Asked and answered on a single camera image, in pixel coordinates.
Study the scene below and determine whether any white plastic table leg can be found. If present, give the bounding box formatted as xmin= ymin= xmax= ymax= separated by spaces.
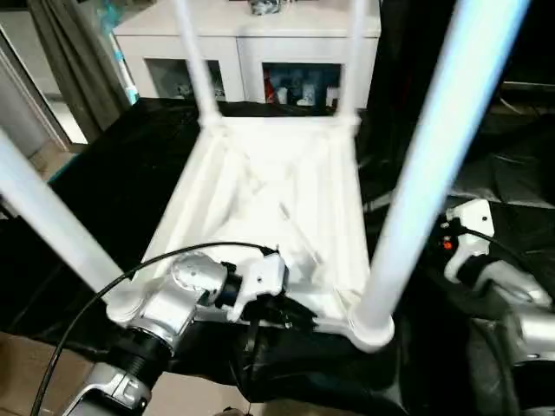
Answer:
xmin=0 ymin=128 xmax=147 ymax=323
xmin=349 ymin=0 xmax=532 ymax=341
xmin=333 ymin=0 xmax=370 ymax=129
xmin=172 ymin=0 xmax=226 ymax=133

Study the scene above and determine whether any white upturned plastic table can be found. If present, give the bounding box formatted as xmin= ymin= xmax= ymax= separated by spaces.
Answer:
xmin=106 ymin=113 xmax=398 ymax=353

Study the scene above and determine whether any black case with yellow label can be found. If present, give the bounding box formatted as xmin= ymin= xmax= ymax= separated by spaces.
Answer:
xmin=373 ymin=0 xmax=555 ymax=109

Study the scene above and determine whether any black work mat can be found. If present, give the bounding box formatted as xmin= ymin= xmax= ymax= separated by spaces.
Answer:
xmin=0 ymin=95 xmax=555 ymax=416

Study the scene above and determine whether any white glass-door cabinet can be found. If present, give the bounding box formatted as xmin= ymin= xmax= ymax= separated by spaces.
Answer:
xmin=113 ymin=0 xmax=382 ymax=107

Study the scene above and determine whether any grey crumpled object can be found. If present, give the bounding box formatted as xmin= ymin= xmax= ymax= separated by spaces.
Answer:
xmin=249 ymin=0 xmax=284 ymax=16

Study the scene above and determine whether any grey curtain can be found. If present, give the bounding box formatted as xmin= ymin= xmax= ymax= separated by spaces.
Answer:
xmin=26 ymin=0 xmax=138 ymax=146

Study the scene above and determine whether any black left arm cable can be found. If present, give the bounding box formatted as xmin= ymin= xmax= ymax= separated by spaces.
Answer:
xmin=30 ymin=243 xmax=280 ymax=416

